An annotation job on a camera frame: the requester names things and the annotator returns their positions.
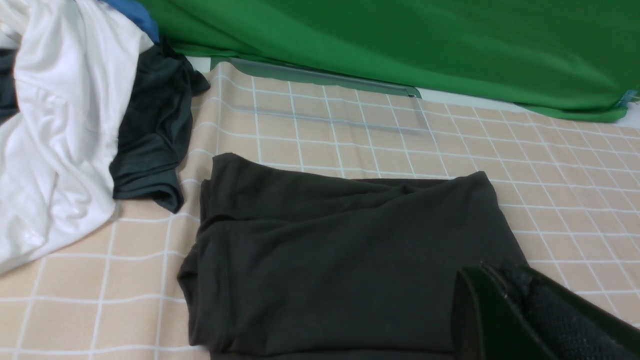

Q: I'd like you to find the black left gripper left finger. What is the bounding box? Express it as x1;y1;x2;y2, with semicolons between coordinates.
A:
452;266;558;360

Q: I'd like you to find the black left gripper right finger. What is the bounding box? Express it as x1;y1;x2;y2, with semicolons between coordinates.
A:
498;261;639;360

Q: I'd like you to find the dark gray long-sleeve shirt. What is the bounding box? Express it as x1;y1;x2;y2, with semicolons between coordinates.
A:
177;153;527;360

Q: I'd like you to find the beige checkered tablecloth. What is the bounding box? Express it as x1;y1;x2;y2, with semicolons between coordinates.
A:
0;62;640;360

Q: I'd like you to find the teal binder clip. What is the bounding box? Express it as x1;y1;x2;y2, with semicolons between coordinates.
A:
615;89;640;108

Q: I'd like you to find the green backdrop cloth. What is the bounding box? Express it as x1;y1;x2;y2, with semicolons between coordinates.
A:
142;0;640;123

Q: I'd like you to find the dark teal garment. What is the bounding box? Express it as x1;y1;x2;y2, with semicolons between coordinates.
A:
0;37;212;214

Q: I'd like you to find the blue garment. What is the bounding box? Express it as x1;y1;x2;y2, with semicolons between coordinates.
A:
103;0;160;44

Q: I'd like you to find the white garment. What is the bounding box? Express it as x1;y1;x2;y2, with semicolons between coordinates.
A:
0;0;153;273

